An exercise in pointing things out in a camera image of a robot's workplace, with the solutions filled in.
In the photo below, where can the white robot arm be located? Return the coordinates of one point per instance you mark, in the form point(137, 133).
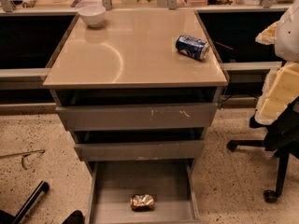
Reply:
point(287, 37)

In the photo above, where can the white bowl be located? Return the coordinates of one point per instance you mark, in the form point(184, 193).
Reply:
point(92, 15)

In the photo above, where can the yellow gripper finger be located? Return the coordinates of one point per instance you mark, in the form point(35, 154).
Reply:
point(281, 87)
point(268, 35)

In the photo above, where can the grey top drawer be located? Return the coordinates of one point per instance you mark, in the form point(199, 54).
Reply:
point(136, 117)

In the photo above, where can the black chair leg left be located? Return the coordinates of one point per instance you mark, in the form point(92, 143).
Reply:
point(6, 218)

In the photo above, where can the blue soda can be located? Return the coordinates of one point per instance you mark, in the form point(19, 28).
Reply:
point(192, 47)

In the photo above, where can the grey middle drawer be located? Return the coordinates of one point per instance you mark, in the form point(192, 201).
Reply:
point(140, 151)

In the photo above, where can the grey open bottom drawer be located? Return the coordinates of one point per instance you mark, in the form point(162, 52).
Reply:
point(168, 181)

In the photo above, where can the black office chair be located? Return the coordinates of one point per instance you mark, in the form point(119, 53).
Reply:
point(283, 138)

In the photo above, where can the black chair base foreground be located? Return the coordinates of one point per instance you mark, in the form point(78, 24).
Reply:
point(75, 218)

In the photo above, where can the grey drawer cabinet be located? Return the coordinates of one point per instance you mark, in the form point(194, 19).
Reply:
point(132, 60)

